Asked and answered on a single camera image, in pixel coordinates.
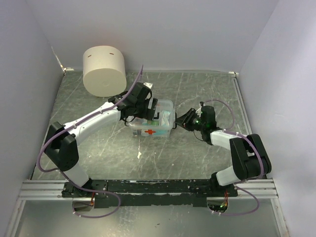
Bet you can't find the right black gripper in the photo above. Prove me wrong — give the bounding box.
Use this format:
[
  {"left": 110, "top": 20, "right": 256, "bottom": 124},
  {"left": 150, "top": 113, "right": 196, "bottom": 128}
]
[{"left": 174, "top": 108, "right": 205, "bottom": 131}]

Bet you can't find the clear box lid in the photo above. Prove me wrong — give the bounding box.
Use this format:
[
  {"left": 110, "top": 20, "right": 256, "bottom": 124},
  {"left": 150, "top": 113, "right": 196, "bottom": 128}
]
[{"left": 129, "top": 98, "right": 176, "bottom": 129}]

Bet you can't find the clear plastic medicine box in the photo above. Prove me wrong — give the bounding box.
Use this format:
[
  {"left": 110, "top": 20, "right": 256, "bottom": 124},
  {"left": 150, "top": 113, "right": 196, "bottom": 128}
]
[{"left": 127, "top": 117, "right": 175, "bottom": 138}]

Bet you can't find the small green box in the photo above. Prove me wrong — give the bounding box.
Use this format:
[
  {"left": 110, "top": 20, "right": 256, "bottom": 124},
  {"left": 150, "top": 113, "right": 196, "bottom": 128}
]
[{"left": 147, "top": 120, "right": 159, "bottom": 126}]

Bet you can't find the teal white sachet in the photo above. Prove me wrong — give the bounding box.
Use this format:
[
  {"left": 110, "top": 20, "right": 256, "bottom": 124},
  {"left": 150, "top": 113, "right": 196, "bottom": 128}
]
[{"left": 161, "top": 111, "right": 171, "bottom": 126}]

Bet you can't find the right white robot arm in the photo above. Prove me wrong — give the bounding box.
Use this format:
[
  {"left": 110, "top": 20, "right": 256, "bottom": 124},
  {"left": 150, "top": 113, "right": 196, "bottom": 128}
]
[{"left": 175, "top": 106, "right": 272, "bottom": 197}]

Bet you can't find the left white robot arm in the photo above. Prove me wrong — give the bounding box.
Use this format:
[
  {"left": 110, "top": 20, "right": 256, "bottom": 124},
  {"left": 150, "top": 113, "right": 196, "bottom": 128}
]
[{"left": 44, "top": 82, "right": 158, "bottom": 197}]

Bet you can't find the cream cylindrical container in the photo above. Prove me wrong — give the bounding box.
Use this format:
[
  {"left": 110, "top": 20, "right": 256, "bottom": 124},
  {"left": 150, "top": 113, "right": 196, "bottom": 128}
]
[{"left": 83, "top": 45, "right": 127, "bottom": 97}]

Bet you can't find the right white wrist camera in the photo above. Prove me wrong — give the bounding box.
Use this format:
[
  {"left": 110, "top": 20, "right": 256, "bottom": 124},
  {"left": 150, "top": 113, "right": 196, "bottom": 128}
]
[{"left": 196, "top": 101, "right": 204, "bottom": 117}]

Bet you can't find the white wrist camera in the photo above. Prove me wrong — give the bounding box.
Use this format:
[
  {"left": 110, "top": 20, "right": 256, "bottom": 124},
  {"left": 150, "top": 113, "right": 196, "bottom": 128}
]
[
  {"left": 143, "top": 82, "right": 153, "bottom": 89},
  {"left": 196, "top": 101, "right": 204, "bottom": 117}
]

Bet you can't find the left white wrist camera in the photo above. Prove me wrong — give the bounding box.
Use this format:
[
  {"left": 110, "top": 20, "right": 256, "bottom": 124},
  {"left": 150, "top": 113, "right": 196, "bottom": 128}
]
[{"left": 143, "top": 82, "right": 153, "bottom": 89}]

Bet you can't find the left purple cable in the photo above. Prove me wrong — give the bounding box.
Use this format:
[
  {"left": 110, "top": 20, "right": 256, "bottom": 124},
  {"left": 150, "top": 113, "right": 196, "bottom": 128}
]
[{"left": 36, "top": 64, "right": 145, "bottom": 191}]

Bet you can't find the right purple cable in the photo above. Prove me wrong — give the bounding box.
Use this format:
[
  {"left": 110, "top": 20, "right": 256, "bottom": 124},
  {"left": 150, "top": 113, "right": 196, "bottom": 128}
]
[{"left": 202, "top": 99, "right": 266, "bottom": 216}]

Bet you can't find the black base frame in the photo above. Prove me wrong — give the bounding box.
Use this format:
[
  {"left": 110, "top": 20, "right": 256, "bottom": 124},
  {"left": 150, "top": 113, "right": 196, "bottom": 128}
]
[{"left": 61, "top": 179, "right": 237, "bottom": 208}]

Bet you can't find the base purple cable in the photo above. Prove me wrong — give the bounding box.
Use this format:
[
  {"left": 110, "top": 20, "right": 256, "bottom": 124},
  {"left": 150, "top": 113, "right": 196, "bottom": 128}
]
[{"left": 72, "top": 191, "right": 121, "bottom": 219}]

